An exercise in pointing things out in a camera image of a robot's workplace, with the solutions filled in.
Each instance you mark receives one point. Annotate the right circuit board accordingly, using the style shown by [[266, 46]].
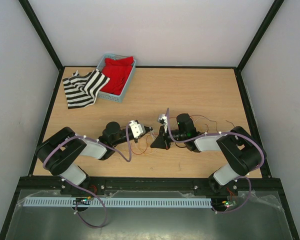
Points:
[[229, 203]]

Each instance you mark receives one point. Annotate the black aluminium frame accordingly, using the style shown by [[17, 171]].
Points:
[[266, 183]]

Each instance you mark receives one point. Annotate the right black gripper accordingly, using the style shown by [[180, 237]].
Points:
[[160, 141]]

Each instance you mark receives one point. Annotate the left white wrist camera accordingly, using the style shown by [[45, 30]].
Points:
[[137, 129]]

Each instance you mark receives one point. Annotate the white zip tie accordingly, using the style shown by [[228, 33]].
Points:
[[154, 135]]

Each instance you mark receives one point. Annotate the left circuit board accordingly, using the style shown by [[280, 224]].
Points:
[[81, 201]]

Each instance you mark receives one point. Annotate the red cloth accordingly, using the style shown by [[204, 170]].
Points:
[[118, 72]]

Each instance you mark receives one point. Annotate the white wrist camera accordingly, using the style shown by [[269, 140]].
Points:
[[163, 120], [137, 129]]

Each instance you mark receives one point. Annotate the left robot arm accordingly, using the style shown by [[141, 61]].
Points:
[[59, 152]]

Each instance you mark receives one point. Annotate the black white striped cloth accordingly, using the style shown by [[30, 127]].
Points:
[[82, 91]]

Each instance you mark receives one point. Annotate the blue plastic basket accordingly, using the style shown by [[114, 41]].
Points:
[[111, 97]]

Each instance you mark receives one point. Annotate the grey slotted cable duct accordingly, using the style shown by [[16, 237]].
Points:
[[121, 202]]

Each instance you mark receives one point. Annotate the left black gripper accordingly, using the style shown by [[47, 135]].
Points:
[[148, 128]]

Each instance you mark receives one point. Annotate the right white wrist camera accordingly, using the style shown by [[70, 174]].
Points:
[[163, 120]]

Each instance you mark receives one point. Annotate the circuit board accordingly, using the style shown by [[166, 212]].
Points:
[[81, 201], [229, 203]]

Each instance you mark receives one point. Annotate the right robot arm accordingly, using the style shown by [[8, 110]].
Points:
[[242, 153]]

